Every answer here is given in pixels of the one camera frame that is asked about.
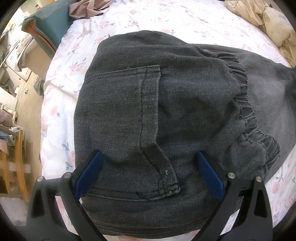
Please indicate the white floral bed sheet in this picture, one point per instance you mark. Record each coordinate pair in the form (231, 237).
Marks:
(195, 22)

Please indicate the wooden chair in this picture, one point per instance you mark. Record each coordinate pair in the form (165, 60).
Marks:
(13, 169)

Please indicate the pink crumpled garment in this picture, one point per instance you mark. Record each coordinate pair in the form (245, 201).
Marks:
(85, 9)

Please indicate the dark grey denim pants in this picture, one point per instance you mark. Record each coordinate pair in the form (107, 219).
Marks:
(150, 102)

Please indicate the cream floral crumpled quilt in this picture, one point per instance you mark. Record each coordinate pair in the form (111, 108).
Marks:
(271, 21)

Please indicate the teal orange-edged cushion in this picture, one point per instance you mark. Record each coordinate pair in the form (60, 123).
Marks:
(48, 25)

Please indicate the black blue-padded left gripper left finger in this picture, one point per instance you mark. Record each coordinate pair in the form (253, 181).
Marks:
(44, 221)

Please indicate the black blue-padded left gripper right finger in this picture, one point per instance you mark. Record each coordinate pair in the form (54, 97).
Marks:
(254, 220)

